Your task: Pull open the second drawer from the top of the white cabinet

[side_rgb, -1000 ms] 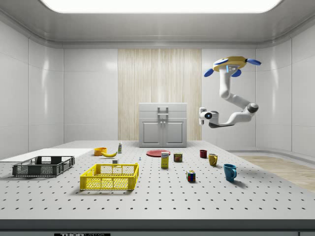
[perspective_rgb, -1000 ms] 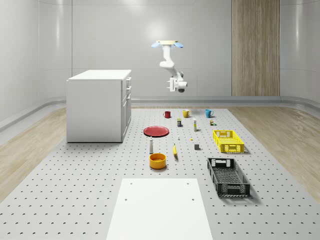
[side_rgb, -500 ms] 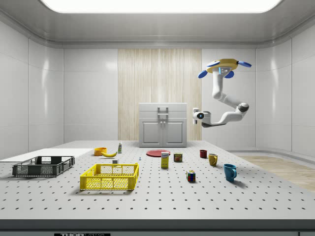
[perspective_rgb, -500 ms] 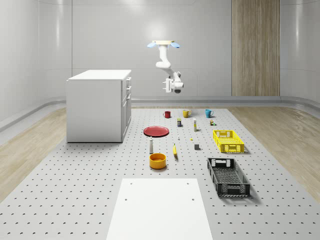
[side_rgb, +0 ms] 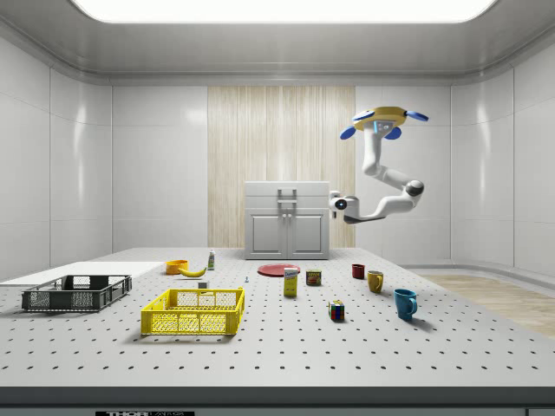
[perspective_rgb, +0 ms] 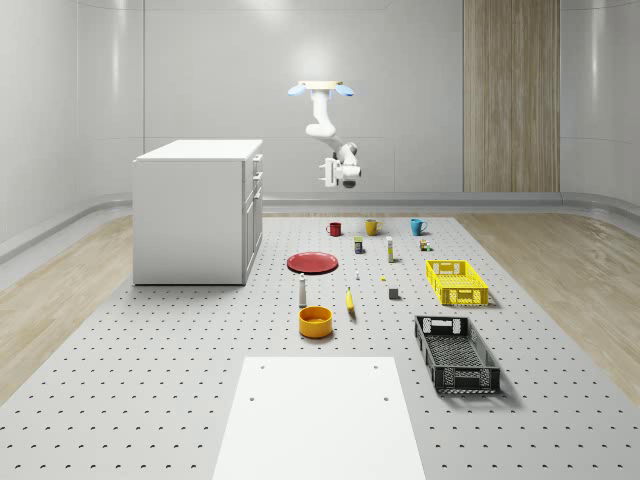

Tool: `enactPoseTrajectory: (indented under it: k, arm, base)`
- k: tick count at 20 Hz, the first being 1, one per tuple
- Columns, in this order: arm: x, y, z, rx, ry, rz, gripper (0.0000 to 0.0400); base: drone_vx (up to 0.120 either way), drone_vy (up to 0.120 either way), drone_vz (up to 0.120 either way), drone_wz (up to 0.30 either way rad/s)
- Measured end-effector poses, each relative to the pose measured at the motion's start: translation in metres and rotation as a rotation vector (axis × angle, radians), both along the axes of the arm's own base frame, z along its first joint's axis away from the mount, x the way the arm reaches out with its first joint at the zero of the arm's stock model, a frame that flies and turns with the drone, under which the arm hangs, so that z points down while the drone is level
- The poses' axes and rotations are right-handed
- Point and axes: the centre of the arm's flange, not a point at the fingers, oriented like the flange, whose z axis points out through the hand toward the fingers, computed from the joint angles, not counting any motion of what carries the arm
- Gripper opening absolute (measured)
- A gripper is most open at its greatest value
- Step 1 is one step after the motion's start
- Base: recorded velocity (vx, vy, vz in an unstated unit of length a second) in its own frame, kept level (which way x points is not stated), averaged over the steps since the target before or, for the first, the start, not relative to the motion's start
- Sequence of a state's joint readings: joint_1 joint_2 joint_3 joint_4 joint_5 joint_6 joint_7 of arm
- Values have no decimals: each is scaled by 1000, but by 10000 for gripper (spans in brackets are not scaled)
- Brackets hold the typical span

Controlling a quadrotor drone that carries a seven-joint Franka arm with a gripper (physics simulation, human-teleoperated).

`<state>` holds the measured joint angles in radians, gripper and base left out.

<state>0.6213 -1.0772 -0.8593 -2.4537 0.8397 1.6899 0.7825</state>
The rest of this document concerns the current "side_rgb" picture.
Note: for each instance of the dark grey basket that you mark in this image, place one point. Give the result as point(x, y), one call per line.
point(65, 300)

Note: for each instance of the small white bottle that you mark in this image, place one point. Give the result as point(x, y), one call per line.
point(211, 262)

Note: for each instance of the blue mug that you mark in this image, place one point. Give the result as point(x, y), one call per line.
point(403, 305)

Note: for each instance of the grey cube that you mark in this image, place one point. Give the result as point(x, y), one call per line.
point(203, 285)

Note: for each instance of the yellow and white box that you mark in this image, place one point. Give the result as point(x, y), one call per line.
point(290, 286)

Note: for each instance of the drone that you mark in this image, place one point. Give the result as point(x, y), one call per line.
point(388, 113)

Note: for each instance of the flat-sided can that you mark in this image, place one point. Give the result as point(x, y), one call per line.
point(313, 278)

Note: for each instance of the puzzle cube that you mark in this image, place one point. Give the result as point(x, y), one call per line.
point(336, 311)

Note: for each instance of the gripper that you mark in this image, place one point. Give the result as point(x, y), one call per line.
point(333, 195)

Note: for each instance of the red mug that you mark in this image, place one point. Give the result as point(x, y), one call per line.
point(357, 271)

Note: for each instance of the white board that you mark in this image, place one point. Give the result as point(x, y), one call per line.
point(86, 271)

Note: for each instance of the banana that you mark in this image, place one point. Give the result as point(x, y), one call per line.
point(193, 273)

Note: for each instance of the yellow basket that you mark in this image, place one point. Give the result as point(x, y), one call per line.
point(186, 323)

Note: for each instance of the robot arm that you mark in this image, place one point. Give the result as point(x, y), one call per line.
point(373, 151)

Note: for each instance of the red plate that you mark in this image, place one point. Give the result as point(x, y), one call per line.
point(273, 270)

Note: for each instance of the yellow bowl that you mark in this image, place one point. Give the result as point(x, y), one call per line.
point(173, 268)

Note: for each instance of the white cabinet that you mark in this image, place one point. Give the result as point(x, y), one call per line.
point(286, 234)

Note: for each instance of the yellow mug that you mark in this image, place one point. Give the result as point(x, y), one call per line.
point(374, 282)

